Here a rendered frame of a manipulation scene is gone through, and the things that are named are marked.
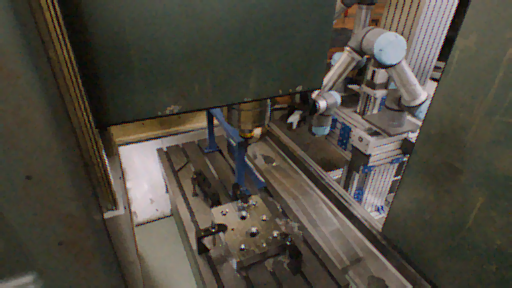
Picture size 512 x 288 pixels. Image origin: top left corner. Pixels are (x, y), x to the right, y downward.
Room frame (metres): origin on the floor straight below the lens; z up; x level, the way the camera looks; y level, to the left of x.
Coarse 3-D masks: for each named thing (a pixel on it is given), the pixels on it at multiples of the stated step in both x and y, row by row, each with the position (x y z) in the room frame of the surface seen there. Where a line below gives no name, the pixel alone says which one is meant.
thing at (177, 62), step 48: (96, 0) 0.63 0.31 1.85; (144, 0) 0.67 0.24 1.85; (192, 0) 0.71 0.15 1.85; (240, 0) 0.76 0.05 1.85; (288, 0) 0.82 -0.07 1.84; (336, 0) 0.90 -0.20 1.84; (96, 48) 0.62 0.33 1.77; (144, 48) 0.66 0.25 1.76; (192, 48) 0.71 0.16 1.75; (240, 48) 0.76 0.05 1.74; (288, 48) 0.83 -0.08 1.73; (96, 96) 0.61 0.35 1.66; (144, 96) 0.65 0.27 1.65; (192, 96) 0.70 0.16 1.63; (240, 96) 0.76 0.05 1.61
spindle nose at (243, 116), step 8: (240, 104) 0.83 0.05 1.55; (248, 104) 0.83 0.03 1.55; (256, 104) 0.84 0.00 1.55; (264, 104) 0.85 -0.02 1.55; (224, 112) 0.88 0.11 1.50; (232, 112) 0.84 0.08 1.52; (240, 112) 0.83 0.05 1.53; (248, 112) 0.83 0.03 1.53; (256, 112) 0.84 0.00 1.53; (264, 112) 0.86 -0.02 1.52; (232, 120) 0.84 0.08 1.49; (240, 120) 0.83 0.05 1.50; (248, 120) 0.83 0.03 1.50; (256, 120) 0.84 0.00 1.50; (264, 120) 0.86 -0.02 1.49; (240, 128) 0.84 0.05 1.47; (248, 128) 0.83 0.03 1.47; (256, 128) 0.84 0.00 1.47
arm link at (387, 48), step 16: (368, 32) 1.33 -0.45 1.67; (384, 32) 1.28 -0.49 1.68; (368, 48) 1.28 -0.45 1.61; (384, 48) 1.21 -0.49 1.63; (400, 48) 1.23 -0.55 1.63; (384, 64) 1.25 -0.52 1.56; (400, 64) 1.27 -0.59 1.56; (400, 80) 1.29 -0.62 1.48; (416, 80) 1.32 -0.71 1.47; (416, 96) 1.31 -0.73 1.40; (416, 112) 1.31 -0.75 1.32
